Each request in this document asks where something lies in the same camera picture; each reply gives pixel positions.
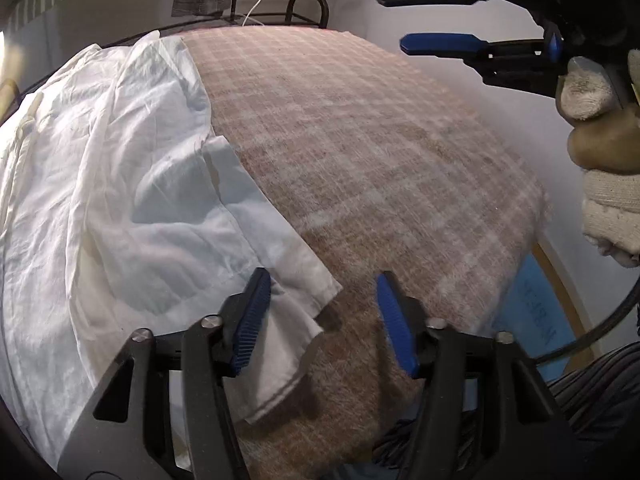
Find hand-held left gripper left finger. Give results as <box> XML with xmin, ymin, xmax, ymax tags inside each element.
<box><xmin>57</xmin><ymin>267</ymin><xmax>273</xmax><ymax>480</ymax></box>

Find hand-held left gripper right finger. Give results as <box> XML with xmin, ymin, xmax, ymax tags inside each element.
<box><xmin>376</xmin><ymin>271</ymin><xmax>591</xmax><ymax>480</ymax></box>

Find white shirt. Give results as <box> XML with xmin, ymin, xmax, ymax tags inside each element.
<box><xmin>0</xmin><ymin>30</ymin><xmax>343</xmax><ymax>466</ymax></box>

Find person's right hand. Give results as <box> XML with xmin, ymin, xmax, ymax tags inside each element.
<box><xmin>557</xmin><ymin>50</ymin><xmax>640</xmax><ymax>268</ymax></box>

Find plaid blanket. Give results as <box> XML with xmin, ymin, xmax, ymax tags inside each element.
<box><xmin>180</xmin><ymin>25</ymin><xmax>551</xmax><ymax>480</ymax></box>

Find dark striped cloth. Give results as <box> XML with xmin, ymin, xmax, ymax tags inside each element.
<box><xmin>372</xmin><ymin>340</ymin><xmax>640</xmax><ymax>480</ymax></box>

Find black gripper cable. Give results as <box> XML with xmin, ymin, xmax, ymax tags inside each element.
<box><xmin>530</xmin><ymin>255</ymin><xmax>640</xmax><ymax>366</ymax></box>

